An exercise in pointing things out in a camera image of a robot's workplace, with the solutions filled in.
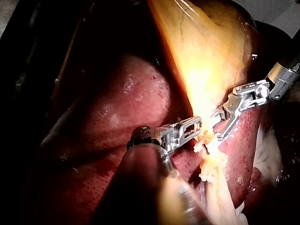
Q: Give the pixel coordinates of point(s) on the white clip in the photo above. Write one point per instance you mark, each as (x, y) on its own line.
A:
(206, 173)
(201, 143)

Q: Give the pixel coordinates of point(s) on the gallbladder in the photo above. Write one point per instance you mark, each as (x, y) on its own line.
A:
(206, 47)

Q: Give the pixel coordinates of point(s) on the right arm instrument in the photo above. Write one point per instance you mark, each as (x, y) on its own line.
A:
(281, 77)

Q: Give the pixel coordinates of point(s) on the left arm instrument jaw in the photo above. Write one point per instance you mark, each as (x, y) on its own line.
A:
(192, 120)

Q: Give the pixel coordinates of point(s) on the left arm instrument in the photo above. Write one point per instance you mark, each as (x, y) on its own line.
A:
(168, 137)

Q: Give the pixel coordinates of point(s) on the right arm instrument jaw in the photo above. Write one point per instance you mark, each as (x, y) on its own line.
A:
(230, 126)
(228, 105)

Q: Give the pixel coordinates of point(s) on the dark right arm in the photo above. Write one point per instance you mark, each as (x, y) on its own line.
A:
(291, 54)

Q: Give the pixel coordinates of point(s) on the dark left arm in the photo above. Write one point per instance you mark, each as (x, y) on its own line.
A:
(140, 187)

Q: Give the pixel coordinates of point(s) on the dark red liver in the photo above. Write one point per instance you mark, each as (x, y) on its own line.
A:
(140, 98)

